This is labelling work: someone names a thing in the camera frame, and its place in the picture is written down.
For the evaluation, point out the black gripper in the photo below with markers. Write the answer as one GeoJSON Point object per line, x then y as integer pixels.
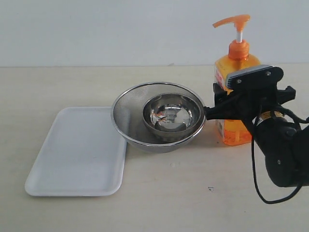
{"type": "Point", "coordinates": [245, 105]}

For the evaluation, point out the orange dish soap pump bottle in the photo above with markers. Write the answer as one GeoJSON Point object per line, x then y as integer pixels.
{"type": "Point", "coordinates": [233, 132]}

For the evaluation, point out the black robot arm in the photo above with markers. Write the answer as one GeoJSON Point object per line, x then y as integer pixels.
{"type": "Point", "coordinates": [275, 129]}

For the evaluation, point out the small stainless steel bowl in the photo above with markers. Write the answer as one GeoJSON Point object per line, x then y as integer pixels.
{"type": "Point", "coordinates": [171, 116]}

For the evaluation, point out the steel mesh colander bowl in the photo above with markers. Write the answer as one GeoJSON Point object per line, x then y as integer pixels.
{"type": "Point", "coordinates": [126, 116]}

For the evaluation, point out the white rectangular plastic tray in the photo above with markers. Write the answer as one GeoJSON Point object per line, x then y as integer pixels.
{"type": "Point", "coordinates": [82, 156]}

